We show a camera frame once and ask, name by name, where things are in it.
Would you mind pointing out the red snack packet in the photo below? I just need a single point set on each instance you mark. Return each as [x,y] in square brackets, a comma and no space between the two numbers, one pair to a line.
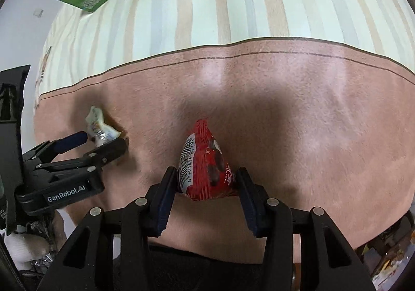
[207,167]

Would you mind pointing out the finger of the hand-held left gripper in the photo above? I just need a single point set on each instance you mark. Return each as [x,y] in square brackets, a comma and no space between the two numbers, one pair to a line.
[107,152]
[73,139]

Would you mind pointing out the pile of clutter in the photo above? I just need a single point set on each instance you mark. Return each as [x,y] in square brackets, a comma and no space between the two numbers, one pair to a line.
[389,252]

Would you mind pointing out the white wall switch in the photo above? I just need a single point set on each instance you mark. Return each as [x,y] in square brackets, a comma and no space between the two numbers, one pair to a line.
[38,13]

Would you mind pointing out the white cloth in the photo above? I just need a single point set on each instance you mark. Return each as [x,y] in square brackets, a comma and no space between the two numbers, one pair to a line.
[26,248]

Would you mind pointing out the striped pink blanket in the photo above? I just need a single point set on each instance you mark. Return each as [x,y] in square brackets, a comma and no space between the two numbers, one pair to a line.
[259,83]

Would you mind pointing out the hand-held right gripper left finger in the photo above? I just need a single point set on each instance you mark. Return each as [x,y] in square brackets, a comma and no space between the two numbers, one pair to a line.
[167,200]

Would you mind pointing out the small white candy packet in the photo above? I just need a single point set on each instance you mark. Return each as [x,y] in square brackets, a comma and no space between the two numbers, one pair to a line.
[99,127]

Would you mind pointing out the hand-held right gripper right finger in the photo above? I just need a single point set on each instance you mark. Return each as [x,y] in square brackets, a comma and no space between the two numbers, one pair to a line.
[249,206]

